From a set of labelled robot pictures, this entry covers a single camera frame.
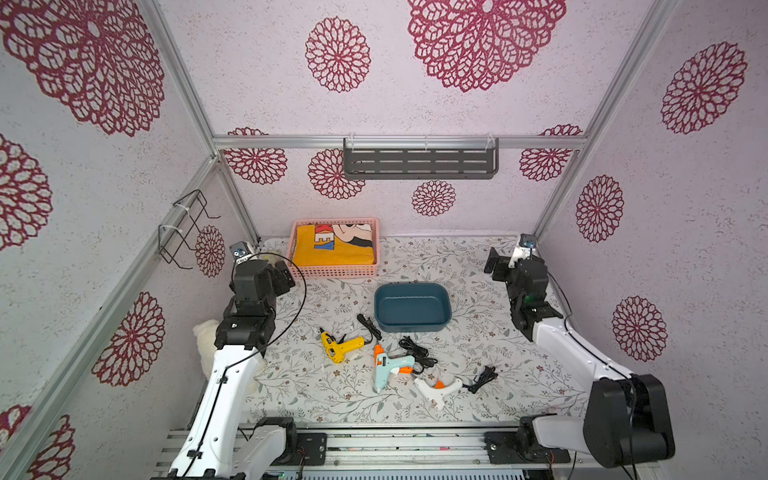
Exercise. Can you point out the light blue hot glue gun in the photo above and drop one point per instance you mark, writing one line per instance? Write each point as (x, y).
(385, 366)

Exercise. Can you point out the yellow folded cloth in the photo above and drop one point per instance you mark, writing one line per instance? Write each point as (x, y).
(334, 244)

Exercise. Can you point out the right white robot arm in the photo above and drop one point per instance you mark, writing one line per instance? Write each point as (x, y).
(627, 419)

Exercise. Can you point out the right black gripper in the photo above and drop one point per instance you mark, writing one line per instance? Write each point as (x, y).
(498, 265)

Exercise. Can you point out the yellow hot glue gun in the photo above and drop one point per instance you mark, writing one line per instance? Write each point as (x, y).
(337, 350)

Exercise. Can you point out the white hot glue gun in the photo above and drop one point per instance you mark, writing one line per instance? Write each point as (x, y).
(436, 395)

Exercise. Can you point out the teal plastic storage box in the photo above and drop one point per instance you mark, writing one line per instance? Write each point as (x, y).
(412, 307)

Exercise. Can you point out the pink plastic basket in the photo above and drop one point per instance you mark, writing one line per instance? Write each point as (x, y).
(341, 271)

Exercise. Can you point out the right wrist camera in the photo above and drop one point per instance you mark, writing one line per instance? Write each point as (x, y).
(524, 248)

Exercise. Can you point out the grey wall shelf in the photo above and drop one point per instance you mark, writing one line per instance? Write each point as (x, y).
(421, 163)

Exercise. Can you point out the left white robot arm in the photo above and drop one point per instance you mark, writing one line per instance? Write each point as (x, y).
(241, 340)

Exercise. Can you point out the black wire wall rack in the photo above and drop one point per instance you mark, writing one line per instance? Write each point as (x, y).
(174, 236)

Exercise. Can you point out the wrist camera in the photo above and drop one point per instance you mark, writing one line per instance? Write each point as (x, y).
(242, 251)
(524, 248)

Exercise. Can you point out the white plush bear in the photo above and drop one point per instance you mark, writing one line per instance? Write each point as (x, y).
(205, 334)

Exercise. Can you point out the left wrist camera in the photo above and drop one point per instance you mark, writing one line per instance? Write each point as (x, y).
(242, 251)

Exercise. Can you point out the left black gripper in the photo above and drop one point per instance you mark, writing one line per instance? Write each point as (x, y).
(280, 277)

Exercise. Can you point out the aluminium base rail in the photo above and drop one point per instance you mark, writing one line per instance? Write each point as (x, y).
(434, 451)

